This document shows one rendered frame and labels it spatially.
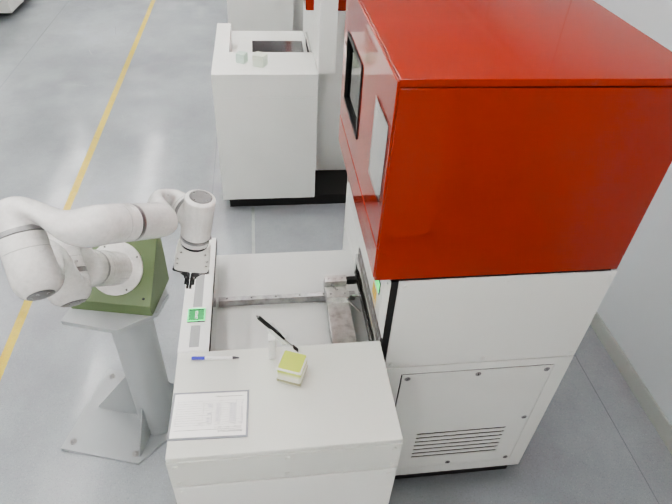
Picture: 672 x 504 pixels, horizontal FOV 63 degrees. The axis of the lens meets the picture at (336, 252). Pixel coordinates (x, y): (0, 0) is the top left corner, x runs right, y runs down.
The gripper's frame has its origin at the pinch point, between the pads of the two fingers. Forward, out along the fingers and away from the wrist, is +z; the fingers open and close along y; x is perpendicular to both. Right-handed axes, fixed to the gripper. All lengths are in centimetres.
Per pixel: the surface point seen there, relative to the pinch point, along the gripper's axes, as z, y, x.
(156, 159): 121, 34, -258
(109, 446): 118, 25, -13
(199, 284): 15.5, -3.6, -15.0
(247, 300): 23.0, -21.3, -17.0
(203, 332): 14.6, -6.1, 7.3
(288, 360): 2.1, -29.6, 26.3
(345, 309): 12, -54, -7
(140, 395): 85, 13, -17
